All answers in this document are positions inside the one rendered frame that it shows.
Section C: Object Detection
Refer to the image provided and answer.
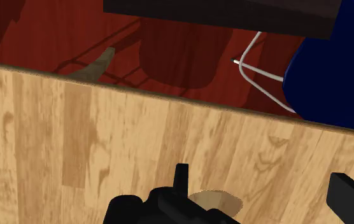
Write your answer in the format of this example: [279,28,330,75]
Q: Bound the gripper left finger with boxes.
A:
[103,163,241,224]

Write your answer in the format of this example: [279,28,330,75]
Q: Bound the dark brown table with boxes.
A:
[103,0,343,41]

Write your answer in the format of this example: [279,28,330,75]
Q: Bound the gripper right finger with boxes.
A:
[325,172,354,224]

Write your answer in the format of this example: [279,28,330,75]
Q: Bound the blue chair with white legs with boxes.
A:
[230,0,354,135]

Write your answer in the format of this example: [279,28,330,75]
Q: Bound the light wooden table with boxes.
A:
[0,46,354,224]

